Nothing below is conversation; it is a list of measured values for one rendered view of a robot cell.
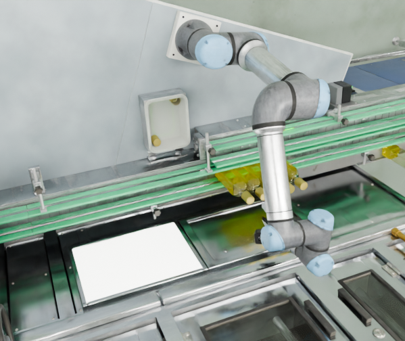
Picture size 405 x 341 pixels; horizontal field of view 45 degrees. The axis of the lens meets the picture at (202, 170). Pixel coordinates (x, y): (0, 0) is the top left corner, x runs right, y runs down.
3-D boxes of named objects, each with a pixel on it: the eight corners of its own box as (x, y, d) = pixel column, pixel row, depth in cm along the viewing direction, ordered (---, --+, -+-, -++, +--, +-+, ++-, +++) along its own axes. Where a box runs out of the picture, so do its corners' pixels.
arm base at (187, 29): (181, 14, 182) (190, 19, 174) (216, 24, 189) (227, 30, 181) (170, 54, 187) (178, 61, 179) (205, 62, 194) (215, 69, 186)
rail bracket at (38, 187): (32, 190, 190) (38, 220, 171) (23, 151, 182) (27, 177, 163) (45, 187, 191) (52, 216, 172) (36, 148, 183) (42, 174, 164)
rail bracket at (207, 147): (199, 165, 201) (210, 178, 190) (196, 126, 193) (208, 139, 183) (205, 163, 202) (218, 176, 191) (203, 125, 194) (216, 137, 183)
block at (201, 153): (192, 154, 206) (198, 161, 200) (191, 133, 201) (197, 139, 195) (200, 152, 207) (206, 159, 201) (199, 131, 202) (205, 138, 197)
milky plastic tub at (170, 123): (144, 146, 203) (150, 154, 195) (138, 94, 192) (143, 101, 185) (184, 138, 208) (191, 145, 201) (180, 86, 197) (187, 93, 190)
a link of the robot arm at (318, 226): (308, 224, 138) (302, 256, 143) (341, 218, 142) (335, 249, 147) (293, 210, 145) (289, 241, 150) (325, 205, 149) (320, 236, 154)
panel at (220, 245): (68, 254, 185) (84, 313, 156) (67, 247, 183) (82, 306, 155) (279, 197, 212) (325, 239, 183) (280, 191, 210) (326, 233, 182)
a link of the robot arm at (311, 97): (220, 26, 178) (296, 91, 137) (257, 26, 183) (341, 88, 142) (216, 58, 185) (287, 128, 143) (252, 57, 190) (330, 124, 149)
